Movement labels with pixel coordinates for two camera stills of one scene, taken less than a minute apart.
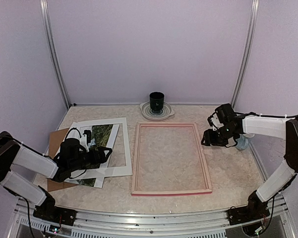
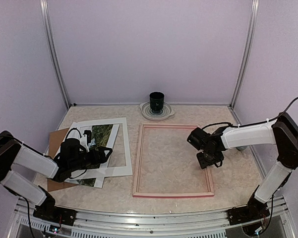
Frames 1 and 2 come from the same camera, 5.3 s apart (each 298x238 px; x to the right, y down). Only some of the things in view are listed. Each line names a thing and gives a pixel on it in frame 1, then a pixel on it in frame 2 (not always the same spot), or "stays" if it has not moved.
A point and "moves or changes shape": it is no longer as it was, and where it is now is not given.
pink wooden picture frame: [135, 193] moves or changes shape
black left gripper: [95, 160] stays
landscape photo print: [99, 137] stays
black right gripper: [210, 139] → [203, 163]
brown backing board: [55, 138] stays
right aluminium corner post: [247, 50] stays
